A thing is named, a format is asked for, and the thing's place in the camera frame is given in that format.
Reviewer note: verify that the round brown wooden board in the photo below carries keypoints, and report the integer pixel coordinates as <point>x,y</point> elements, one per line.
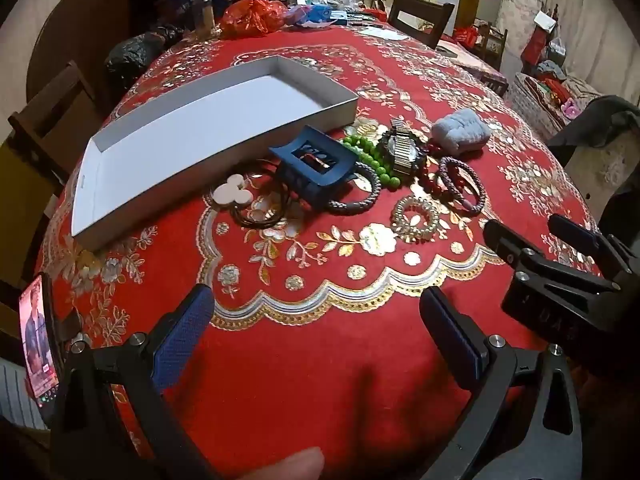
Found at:
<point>75,25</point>

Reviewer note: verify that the blue hair claw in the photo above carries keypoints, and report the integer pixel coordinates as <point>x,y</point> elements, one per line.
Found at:
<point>320,180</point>

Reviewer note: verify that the red floral tablecloth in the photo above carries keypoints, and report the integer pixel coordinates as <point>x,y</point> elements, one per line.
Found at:
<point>325,385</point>

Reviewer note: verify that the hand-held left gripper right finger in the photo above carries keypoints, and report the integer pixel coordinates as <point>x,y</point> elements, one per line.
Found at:
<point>455,340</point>

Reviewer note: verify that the patterned sofa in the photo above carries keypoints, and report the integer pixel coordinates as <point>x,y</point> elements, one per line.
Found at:
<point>540,100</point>

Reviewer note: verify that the white paper sheet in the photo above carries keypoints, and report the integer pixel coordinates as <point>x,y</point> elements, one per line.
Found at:
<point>382,32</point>

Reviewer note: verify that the pale fluffy scrunchie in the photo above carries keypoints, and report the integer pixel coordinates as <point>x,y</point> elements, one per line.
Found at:
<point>460,132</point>

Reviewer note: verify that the red gift bag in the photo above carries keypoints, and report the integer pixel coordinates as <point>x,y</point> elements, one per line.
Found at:
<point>465,35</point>

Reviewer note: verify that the small black plastic bag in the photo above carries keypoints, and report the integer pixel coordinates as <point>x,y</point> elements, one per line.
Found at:
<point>130,55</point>

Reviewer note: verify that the brown wooden chair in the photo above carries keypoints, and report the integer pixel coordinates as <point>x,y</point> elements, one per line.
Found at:
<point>60,110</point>

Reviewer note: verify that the person's left hand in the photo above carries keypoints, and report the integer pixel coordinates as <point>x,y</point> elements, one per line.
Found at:
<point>290,467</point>

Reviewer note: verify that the slim wooden chair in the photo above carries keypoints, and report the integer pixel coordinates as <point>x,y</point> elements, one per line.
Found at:
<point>492,45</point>

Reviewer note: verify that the red plastic bag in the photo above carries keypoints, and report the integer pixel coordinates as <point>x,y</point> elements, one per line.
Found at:
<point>250,17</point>

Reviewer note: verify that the metal band wristwatch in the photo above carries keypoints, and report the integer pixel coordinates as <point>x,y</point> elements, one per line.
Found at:
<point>402,152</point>

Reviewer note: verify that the dark wooden chair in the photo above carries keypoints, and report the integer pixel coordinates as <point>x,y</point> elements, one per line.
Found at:
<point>420,12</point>

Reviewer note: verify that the glass jar with lid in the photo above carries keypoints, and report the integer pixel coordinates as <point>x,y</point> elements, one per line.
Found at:
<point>204,15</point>

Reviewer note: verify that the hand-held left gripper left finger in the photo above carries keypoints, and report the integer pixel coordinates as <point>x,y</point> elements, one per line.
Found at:
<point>185,335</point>

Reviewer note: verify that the dark phone holder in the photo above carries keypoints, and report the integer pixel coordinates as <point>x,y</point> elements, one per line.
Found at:
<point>72,325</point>

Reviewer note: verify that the smartphone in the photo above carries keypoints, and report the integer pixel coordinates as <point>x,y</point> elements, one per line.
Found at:
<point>37,340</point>

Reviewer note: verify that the dark green jacket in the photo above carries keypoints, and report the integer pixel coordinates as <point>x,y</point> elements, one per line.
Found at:
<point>610,115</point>

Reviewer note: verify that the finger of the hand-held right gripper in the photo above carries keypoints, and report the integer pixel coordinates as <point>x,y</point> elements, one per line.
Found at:
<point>585,237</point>
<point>507,242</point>

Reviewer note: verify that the white cardboard box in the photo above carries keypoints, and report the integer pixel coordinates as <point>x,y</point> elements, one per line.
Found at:
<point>175,150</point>

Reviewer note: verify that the white radiator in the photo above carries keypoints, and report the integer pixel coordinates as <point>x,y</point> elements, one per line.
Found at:
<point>20,395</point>

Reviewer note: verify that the pink plush slipper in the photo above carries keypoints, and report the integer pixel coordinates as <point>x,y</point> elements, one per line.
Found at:
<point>570,108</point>

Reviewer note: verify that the beige curtain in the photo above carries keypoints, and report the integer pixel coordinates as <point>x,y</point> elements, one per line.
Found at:
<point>595,20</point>

